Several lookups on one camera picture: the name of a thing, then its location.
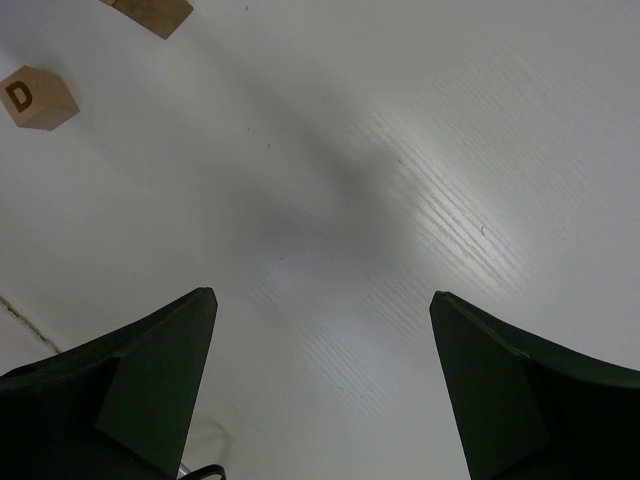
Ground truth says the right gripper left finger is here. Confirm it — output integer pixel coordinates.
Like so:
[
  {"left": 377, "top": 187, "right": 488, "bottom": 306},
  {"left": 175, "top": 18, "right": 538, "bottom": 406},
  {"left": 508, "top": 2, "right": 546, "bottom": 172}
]
[{"left": 1, "top": 287, "right": 217, "bottom": 479}]

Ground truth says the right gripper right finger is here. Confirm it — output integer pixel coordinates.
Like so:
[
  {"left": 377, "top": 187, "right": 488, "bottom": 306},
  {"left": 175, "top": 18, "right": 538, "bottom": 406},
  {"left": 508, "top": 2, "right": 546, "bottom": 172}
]
[{"left": 429, "top": 291, "right": 639, "bottom": 479}]

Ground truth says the wood cube letter D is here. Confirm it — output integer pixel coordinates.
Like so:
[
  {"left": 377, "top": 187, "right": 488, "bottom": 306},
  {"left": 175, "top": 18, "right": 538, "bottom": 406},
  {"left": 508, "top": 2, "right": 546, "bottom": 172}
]
[{"left": 1, "top": 65, "right": 79, "bottom": 131}]

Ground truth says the plain wood cube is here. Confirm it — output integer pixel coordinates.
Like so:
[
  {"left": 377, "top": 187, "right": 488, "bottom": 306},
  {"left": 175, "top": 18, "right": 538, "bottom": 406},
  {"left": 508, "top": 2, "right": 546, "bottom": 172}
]
[{"left": 102, "top": 0, "right": 194, "bottom": 40}]

